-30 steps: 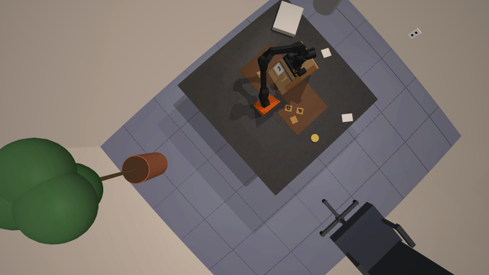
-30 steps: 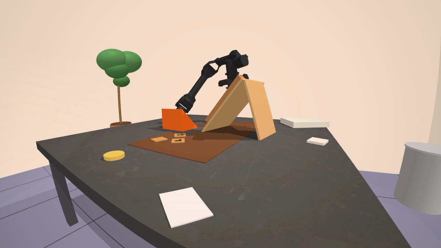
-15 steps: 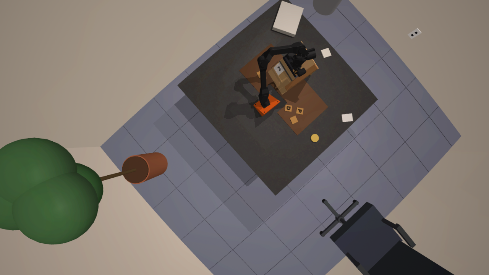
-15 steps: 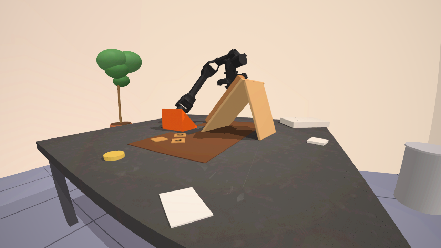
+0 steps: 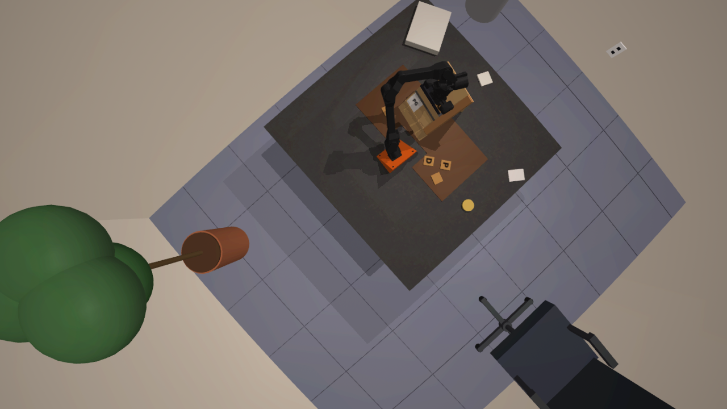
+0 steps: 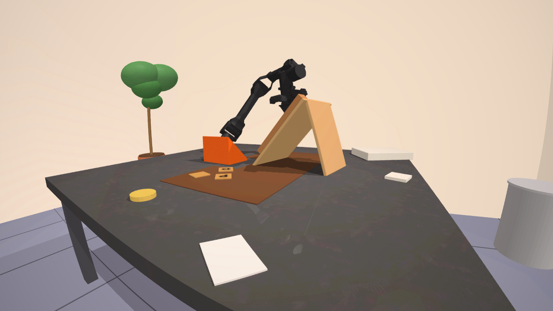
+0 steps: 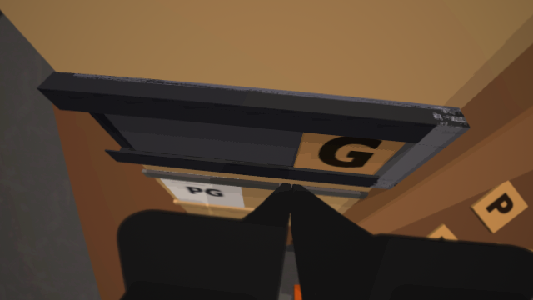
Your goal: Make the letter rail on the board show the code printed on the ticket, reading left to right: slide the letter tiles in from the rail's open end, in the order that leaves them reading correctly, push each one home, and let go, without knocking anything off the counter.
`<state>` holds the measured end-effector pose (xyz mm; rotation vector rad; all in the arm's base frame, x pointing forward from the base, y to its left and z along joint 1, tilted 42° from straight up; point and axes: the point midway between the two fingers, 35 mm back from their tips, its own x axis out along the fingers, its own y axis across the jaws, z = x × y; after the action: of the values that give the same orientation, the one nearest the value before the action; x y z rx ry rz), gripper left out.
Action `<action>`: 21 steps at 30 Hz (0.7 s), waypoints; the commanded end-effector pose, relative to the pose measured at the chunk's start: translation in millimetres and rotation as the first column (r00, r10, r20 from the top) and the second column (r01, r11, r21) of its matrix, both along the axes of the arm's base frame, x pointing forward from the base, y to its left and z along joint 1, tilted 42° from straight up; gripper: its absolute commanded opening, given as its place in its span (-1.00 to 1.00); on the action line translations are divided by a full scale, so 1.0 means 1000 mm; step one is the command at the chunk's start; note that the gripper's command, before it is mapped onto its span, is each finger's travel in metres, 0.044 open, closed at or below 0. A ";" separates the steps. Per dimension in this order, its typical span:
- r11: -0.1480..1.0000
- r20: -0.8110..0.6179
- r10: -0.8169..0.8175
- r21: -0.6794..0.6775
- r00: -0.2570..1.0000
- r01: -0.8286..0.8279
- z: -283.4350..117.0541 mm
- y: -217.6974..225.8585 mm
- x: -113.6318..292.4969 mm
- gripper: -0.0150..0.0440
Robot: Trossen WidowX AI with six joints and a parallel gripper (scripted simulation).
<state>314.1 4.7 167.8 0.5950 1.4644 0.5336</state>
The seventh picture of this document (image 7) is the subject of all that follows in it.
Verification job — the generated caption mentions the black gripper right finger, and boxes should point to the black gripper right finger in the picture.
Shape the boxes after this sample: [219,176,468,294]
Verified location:
[291,184,533,300]

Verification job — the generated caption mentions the white paper ticket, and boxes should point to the white paper ticket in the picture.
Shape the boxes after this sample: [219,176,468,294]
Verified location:
[159,178,245,208]

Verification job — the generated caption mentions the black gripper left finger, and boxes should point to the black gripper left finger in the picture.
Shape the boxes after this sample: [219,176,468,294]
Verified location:
[117,183,293,300]

